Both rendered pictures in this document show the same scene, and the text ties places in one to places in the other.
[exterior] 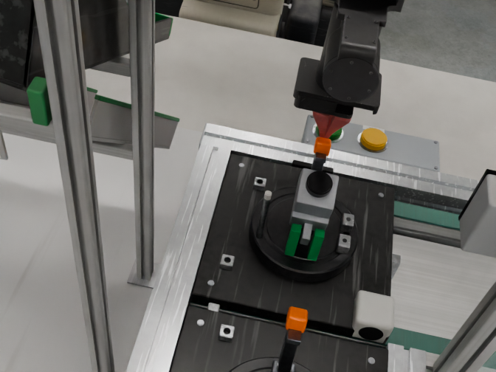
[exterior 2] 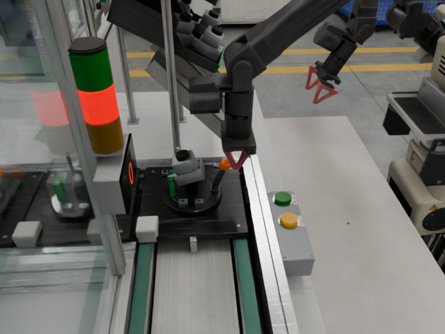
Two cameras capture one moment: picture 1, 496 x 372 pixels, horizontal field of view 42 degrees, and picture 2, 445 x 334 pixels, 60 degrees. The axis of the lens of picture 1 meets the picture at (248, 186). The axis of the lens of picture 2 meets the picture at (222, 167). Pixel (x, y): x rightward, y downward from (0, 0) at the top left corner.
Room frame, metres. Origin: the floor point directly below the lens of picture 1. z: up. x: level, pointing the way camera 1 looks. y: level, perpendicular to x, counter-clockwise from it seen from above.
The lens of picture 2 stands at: (0.50, -0.76, 1.60)
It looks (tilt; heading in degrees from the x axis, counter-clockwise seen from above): 39 degrees down; 83
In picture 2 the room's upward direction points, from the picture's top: 1 degrees clockwise
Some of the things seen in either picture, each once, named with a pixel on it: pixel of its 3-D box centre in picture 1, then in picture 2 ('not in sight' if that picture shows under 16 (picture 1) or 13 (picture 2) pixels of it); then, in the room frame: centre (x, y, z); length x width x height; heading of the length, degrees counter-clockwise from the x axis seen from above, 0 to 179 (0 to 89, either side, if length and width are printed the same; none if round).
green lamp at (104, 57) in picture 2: not in sight; (91, 66); (0.39, -0.26, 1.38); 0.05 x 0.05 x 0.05
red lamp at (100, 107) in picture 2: not in sight; (98, 100); (0.39, -0.26, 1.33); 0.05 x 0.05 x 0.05
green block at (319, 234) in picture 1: (315, 244); (172, 187); (0.47, -0.09, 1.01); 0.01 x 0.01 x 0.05; 87
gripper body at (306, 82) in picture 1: (342, 69); (238, 124); (0.62, -0.09, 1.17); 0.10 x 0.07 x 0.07; 87
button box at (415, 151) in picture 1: (367, 154); (287, 230); (0.72, -0.18, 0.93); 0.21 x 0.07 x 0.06; 87
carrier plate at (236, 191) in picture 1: (300, 240); (193, 199); (0.51, -0.08, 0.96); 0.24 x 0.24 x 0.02; 87
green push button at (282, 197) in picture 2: (328, 131); (282, 199); (0.73, -0.11, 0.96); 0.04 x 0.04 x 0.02
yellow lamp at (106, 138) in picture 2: not in sight; (104, 130); (0.39, -0.26, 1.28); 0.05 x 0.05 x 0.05
